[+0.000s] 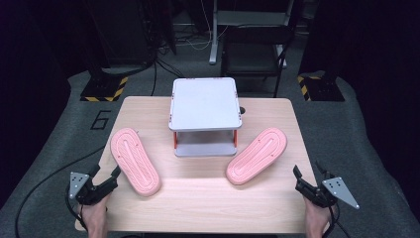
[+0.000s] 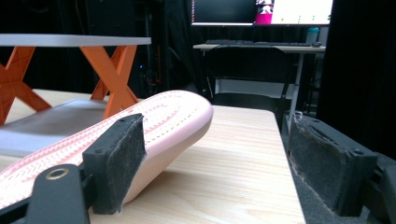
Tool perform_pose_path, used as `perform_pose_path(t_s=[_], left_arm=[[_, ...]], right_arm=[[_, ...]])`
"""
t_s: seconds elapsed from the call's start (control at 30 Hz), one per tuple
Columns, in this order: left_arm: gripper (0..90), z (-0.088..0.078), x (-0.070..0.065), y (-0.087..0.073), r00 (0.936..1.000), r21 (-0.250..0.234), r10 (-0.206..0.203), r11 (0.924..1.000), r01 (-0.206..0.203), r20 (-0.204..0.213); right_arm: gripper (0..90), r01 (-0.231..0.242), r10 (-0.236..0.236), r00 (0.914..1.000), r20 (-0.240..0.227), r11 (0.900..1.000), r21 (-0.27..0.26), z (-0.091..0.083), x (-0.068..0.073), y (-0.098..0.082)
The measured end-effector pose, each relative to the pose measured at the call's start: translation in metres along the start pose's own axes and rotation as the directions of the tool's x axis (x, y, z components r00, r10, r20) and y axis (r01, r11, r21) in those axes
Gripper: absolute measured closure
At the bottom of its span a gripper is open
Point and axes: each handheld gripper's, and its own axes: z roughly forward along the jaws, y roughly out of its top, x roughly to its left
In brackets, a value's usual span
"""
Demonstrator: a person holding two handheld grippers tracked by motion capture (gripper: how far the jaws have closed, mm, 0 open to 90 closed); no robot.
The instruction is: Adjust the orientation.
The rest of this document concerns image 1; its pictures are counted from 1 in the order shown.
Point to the white two-tier shoe rack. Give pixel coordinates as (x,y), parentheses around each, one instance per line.
(204,105)

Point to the person's right hand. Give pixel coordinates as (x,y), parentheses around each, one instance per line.
(315,213)

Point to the pink slipper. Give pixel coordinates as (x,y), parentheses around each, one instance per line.
(135,162)
(256,155)

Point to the person's left hand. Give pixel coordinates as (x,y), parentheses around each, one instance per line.
(94,211)

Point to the white desk frame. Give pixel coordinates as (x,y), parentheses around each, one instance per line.
(214,33)

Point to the dark equipment box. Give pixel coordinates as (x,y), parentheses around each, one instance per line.
(125,33)

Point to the black yellow-striped stand base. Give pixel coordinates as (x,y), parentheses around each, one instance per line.
(322,89)
(102,89)

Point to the black folding chair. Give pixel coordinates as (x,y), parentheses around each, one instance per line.
(251,53)

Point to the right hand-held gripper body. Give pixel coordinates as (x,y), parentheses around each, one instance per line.
(325,195)

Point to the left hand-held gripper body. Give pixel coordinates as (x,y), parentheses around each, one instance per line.
(86,193)

